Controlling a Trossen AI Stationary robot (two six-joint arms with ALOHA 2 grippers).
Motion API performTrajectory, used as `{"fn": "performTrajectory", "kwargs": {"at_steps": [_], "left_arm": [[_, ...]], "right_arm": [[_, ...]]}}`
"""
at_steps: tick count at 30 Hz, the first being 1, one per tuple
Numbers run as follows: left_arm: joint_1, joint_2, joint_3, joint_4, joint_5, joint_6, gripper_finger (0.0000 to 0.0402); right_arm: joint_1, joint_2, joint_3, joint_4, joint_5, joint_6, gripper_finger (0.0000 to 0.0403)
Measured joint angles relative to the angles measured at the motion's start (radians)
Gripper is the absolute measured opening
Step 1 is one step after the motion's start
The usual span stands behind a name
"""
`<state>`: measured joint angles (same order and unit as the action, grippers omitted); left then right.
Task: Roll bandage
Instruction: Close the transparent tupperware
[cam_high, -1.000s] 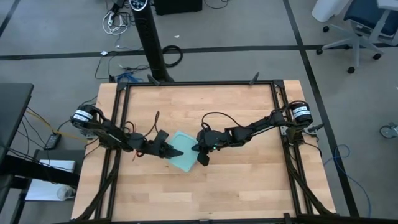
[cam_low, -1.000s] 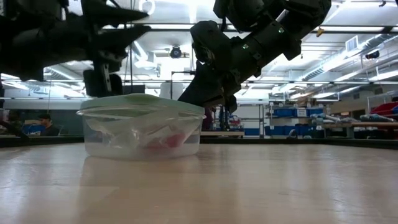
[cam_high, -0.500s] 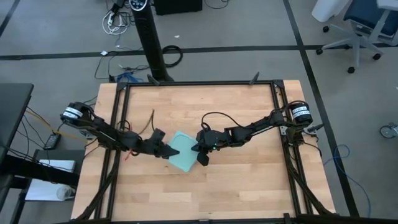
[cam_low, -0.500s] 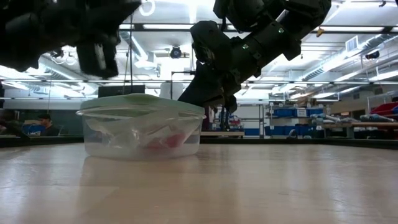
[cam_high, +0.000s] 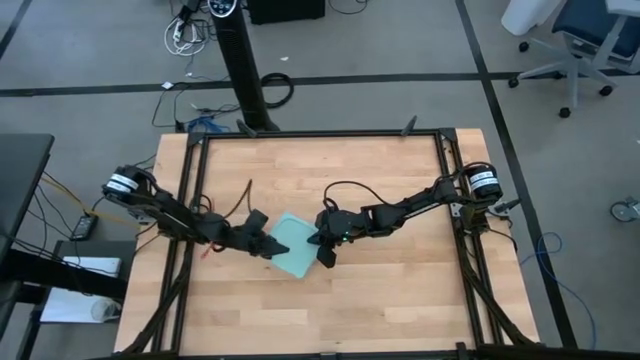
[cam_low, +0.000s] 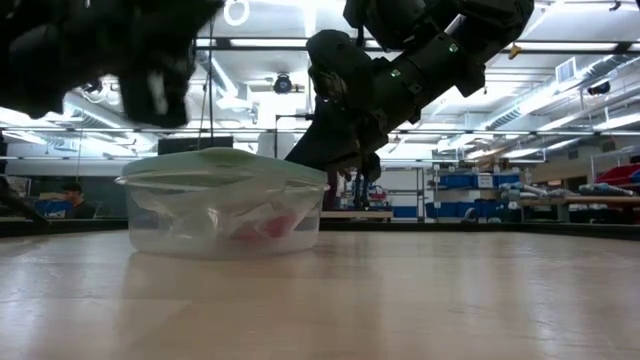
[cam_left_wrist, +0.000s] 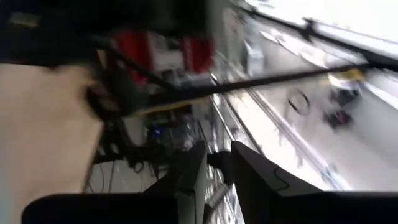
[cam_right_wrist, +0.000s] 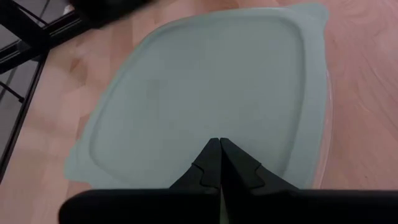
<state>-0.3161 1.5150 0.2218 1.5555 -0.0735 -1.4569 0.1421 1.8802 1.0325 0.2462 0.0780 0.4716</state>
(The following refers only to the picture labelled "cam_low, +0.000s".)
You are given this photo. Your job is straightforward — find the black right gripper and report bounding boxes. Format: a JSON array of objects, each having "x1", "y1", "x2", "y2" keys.
[{"x1": 284, "y1": 28, "x2": 394, "y2": 184}]

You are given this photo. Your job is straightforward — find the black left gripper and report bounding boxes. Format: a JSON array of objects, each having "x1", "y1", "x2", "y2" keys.
[{"x1": 0, "y1": 0, "x2": 226, "y2": 129}]

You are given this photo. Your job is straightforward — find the red elastic bandage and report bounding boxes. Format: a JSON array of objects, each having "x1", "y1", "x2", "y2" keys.
[{"x1": 232, "y1": 213, "x2": 302, "y2": 242}]

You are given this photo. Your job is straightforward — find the light blue container lid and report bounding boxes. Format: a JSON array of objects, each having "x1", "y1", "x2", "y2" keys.
[{"x1": 118, "y1": 146, "x2": 329, "y2": 192}]

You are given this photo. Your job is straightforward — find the clear plastic zip bag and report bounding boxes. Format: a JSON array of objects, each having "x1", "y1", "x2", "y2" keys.
[{"x1": 130, "y1": 182, "x2": 319, "y2": 251}]

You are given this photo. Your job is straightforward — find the clear plastic food container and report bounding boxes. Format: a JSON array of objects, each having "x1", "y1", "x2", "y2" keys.
[{"x1": 113, "y1": 164, "x2": 332, "y2": 262}]

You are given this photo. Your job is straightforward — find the white cabinet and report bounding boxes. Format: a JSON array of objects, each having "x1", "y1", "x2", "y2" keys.
[{"x1": 256, "y1": 132, "x2": 296, "y2": 161}]

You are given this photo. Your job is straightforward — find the black ceiling projector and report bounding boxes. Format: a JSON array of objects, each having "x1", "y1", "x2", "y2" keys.
[{"x1": 79, "y1": 77, "x2": 106, "y2": 96}]

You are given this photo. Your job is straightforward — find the round black fixture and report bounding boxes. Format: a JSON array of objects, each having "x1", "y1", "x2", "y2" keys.
[{"x1": 272, "y1": 73, "x2": 294, "y2": 96}]

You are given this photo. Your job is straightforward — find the black monitor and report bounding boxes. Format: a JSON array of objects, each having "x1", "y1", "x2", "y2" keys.
[{"x1": 157, "y1": 135, "x2": 235, "y2": 156}]

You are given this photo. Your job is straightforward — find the blue storage bins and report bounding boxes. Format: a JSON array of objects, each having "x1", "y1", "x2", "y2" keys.
[{"x1": 424, "y1": 172, "x2": 522, "y2": 220}]

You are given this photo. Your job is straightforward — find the person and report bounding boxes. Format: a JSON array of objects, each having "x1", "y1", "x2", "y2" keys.
[{"x1": 59, "y1": 182, "x2": 99, "y2": 220}]

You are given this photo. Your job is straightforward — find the white vent grille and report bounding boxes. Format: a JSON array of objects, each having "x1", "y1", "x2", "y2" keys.
[{"x1": 555, "y1": 57, "x2": 581, "y2": 86}]

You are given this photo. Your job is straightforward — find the wooden workbench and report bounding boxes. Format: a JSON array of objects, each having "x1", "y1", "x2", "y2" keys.
[{"x1": 519, "y1": 194, "x2": 640, "y2": 208}]

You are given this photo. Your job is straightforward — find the black aluminium table frame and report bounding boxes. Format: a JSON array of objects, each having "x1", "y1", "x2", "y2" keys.
[{"x1": 0, "y1": 217, "x2": 640, "y2": 242}]

